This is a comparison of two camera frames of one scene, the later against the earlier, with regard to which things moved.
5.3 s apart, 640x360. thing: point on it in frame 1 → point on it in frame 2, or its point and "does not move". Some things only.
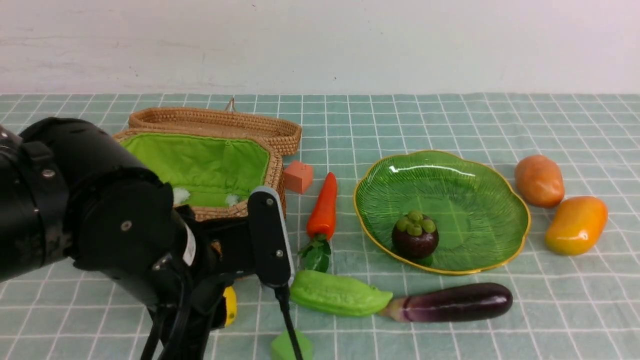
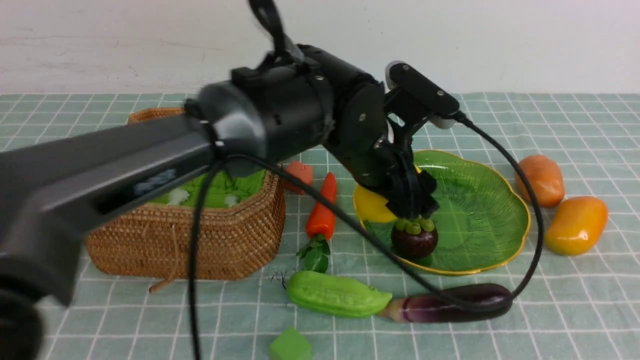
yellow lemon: (231, 305) → (370, 206)
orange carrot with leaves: (320, 226) does not move
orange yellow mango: (576, 225) does not move
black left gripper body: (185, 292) → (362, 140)
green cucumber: (335, 294) does not move
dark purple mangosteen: (414, 237) does not move
